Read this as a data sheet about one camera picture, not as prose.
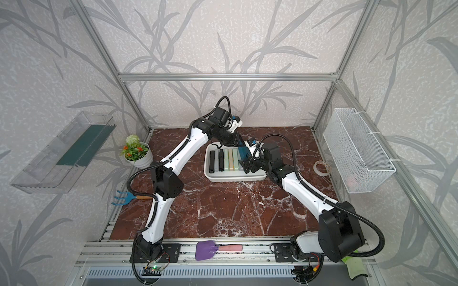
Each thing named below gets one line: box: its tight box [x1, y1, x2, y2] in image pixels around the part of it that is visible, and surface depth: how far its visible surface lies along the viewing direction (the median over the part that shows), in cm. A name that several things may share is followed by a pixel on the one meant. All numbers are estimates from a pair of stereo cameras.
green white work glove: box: [341, 249, 368, 281], surface depth 70 cm
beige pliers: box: [228, 148, 235, 172], surface depth 103 cm
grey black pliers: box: [218, 148, 225, 172], surface depth 104 cm
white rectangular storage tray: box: [203, 141, 268, 183], surface depth 101 cm
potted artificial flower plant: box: [120, 134, 154, 170], surface depth 94 cm
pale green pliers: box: [231, 148, 239, 172], surface depth 104 cm
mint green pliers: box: [224, 148, 230, 172], surface depth 103 cm
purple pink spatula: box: [195, 240, 244, 261], surface depth 75 cm
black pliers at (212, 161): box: [209, 150, 216, 174], surface depth 101 cm
